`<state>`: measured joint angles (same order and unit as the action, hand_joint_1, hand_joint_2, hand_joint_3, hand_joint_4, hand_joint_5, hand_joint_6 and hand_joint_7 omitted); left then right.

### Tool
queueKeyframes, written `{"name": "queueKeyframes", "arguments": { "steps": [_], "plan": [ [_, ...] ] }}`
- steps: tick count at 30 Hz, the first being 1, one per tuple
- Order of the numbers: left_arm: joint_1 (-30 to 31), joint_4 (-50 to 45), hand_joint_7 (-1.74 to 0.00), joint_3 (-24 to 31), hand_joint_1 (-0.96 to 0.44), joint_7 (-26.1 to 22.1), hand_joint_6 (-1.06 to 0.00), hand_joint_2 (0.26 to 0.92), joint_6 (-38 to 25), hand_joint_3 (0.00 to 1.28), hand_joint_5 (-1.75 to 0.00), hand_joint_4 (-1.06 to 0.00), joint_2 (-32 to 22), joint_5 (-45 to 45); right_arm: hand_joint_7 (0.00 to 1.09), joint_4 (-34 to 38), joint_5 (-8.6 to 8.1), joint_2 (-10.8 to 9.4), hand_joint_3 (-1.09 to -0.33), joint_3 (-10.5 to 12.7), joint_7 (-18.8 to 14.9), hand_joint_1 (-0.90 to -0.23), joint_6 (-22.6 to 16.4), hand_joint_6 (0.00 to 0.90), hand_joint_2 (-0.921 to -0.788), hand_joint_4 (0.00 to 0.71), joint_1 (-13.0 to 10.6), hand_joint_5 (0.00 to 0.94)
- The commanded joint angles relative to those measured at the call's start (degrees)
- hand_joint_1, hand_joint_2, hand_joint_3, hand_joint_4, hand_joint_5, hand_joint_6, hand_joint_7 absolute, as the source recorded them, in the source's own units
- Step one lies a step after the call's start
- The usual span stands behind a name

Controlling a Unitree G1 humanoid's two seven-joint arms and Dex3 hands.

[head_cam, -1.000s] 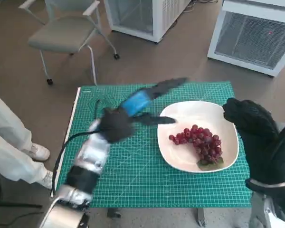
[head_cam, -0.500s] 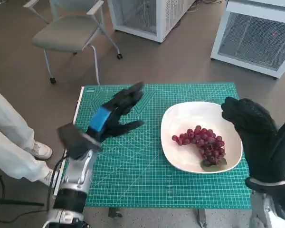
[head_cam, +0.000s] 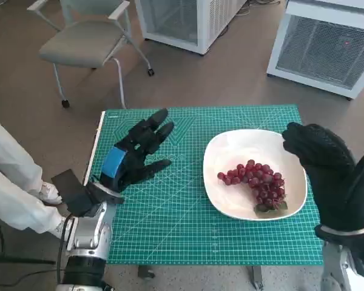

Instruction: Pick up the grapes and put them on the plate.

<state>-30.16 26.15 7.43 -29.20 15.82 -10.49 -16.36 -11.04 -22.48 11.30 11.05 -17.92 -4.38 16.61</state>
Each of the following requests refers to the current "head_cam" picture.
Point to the red toy grape bunch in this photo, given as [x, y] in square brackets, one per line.
[261, 179]

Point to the green cutting mat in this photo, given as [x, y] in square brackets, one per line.
[176, 227]

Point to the tall white mesh cabinet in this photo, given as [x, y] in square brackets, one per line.
[182, 18]

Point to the wide white mesh cabinet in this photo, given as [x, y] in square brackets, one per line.
[318, 51]

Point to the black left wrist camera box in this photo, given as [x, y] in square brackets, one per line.
[71, 194]

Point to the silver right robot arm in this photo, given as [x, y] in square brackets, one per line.
[333, 257]

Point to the metal table bracket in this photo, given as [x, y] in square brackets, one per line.
[257, 277]
[145, 272]

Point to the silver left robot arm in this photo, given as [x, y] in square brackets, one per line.
[91, 233]

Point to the grey office chair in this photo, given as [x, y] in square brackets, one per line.
[79, 45]

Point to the person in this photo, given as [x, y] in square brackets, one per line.
[6, 169]

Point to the white square plate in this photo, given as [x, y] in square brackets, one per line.
[230, 145]

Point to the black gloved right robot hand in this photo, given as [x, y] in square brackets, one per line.
[333, 175]

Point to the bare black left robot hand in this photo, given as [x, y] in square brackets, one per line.
[133, 157]

